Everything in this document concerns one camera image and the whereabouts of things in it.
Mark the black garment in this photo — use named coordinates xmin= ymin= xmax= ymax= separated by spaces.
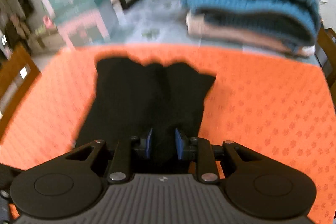
xmin=76 ymin=57 xmax=216 ymax=174

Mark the orange patterned table mat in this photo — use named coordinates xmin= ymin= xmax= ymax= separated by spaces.
xmin=1 ymin=44 xmax=335 ymax=223

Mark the wooden chair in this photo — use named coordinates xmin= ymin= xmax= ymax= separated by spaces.
xmin=1 ymin=44 xmax=41 ymax=138

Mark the folded beige garment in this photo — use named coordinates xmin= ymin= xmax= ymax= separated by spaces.
xmin=186 ymin=11 xmax=315 ymax=57

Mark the lower pink green cardboard box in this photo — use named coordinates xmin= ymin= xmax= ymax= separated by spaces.
xmin=56 ymin=9 xmax=118 ymax=48

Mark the light patterned tablecloth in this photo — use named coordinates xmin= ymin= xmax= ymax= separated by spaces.
xmin=111 ymin=0 xmax=319 ymax=65

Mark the folded teal knit sweater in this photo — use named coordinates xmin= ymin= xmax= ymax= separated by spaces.
xmin=182 ymin=0 xmax=321 ymax=49

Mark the brown cardboard box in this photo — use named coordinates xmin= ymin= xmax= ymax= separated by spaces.
xmin=316 ymin=0 xmax=336 ymax=88

